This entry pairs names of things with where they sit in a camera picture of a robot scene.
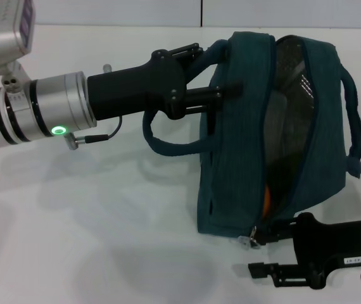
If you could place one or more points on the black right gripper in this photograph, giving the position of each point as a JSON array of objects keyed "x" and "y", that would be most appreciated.
[{"x": 326, "y": 244}]

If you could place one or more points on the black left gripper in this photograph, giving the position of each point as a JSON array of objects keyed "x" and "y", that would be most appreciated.
[{"x": 136, "y": 90}]

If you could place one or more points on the orange pear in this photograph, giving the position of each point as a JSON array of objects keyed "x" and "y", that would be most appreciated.
[{"x": 266, "y": 202}]

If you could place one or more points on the dark teal fabric bag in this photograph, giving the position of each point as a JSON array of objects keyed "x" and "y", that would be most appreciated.
[{"x": 234, "y": 152}]

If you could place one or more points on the silver plug stub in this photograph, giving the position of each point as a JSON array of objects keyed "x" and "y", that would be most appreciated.
[{"x": 107, "y": 68}]

